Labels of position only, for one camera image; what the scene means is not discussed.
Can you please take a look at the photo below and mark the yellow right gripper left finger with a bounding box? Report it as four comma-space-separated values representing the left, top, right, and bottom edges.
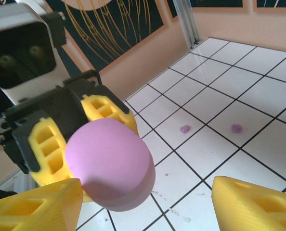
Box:
0, 178, 84, 231

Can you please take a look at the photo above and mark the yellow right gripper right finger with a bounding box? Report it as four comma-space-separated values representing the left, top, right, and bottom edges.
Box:
211, 176, 286, 231

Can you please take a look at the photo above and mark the lilac earbud charging case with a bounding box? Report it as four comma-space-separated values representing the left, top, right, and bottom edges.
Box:
65, 118, 156, 212

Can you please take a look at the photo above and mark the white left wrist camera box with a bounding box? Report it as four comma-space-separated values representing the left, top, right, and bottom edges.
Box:
0, 2, 68, 106

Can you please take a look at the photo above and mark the aluminium frame post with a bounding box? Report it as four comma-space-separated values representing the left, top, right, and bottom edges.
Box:
174, 0, 201, 50

